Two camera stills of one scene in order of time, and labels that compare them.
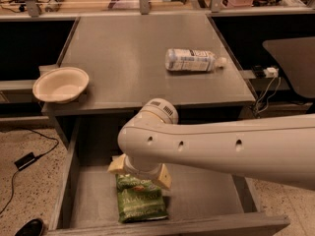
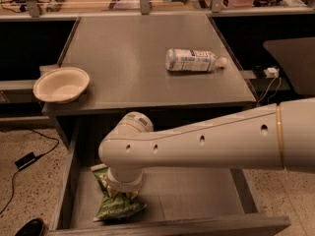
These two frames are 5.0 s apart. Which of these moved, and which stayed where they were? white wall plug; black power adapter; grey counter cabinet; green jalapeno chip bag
Moved: green jalapeno chip bag
Stayed: black power adapter; grey counter cabinet; white wall plug
